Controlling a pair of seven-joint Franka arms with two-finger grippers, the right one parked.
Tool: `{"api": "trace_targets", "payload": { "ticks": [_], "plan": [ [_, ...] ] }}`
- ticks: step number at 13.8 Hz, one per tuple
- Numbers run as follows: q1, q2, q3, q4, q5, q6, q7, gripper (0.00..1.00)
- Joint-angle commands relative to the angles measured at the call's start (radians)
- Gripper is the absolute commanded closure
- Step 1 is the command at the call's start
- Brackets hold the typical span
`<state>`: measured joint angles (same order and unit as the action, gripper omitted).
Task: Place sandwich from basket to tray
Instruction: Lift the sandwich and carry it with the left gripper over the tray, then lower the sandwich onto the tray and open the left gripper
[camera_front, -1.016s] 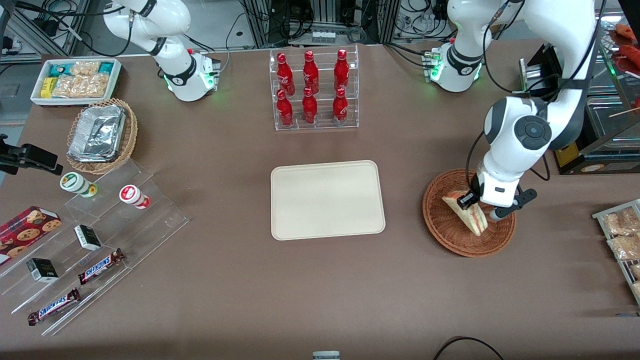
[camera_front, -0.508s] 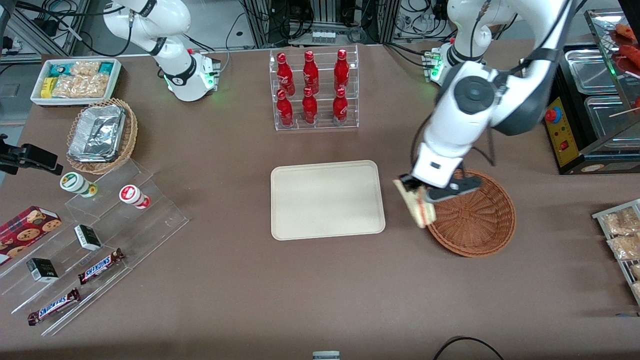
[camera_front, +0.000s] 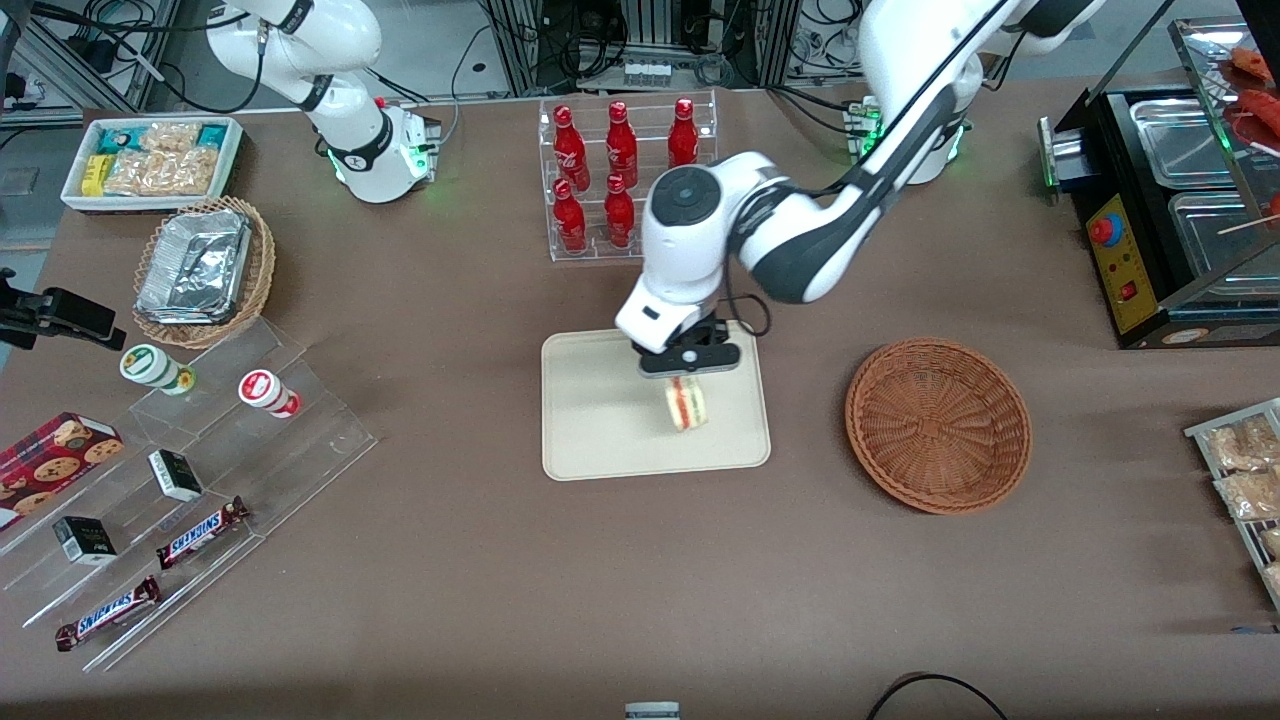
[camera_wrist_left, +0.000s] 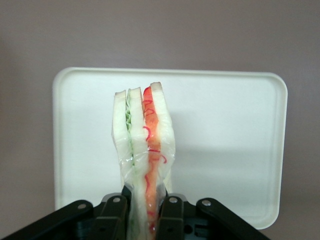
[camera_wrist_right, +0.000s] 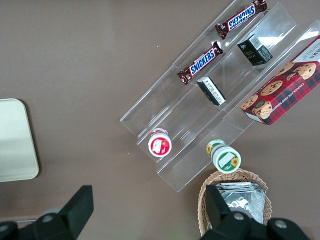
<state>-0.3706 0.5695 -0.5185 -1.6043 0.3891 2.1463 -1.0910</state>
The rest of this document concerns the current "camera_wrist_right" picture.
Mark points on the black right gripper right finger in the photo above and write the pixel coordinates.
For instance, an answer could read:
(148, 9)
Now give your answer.
(217, 205)

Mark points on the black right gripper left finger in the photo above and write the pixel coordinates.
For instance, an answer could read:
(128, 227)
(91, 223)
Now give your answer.
(77, 207)

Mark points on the light tan wicker basket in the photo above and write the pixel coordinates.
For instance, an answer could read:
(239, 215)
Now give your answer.
(203, 200)

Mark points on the cream plastic tray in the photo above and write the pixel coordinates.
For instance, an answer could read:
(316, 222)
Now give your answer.
(15, 140)

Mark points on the silver foil packet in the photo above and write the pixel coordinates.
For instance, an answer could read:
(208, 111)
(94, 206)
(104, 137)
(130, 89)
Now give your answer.
(242, 200)

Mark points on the green lid sunflower cup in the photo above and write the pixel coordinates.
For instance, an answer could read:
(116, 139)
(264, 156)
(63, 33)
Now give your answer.
(226, 160)

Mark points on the red lid cup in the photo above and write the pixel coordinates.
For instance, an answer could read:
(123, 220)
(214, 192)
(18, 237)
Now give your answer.
(159, 146)

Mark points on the clear acrylic stepped display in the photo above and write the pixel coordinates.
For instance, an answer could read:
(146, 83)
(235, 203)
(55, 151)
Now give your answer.
(185, 117)

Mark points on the small black box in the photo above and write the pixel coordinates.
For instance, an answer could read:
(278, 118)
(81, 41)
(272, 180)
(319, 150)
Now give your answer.
(253, 51)
(212, 91)

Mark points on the red tartan cookie box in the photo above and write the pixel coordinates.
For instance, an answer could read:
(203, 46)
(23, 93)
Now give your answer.
(285, 87)

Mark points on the Snickers chocolate bar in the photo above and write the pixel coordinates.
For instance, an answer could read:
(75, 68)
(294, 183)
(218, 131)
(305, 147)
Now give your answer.
(241, 20)
(201, 63)

